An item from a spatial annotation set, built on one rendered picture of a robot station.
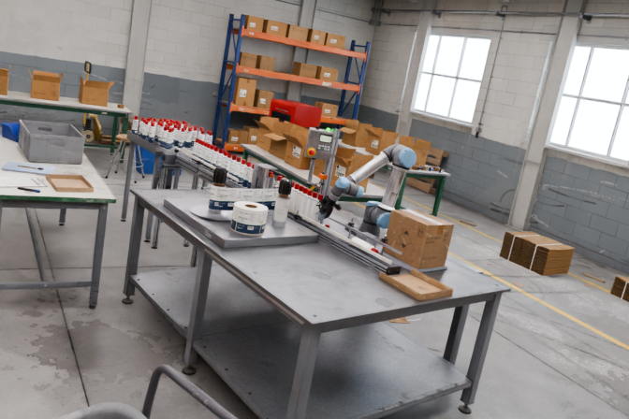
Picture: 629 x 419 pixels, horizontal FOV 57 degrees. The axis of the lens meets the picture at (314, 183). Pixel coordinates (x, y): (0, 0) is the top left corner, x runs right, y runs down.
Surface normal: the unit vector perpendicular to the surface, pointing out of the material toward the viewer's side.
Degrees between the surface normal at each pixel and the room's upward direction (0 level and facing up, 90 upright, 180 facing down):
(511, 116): 90
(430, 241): 90
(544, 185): 90
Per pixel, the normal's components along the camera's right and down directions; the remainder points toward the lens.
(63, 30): 0.48, 0.26
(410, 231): -0.78, -0.02
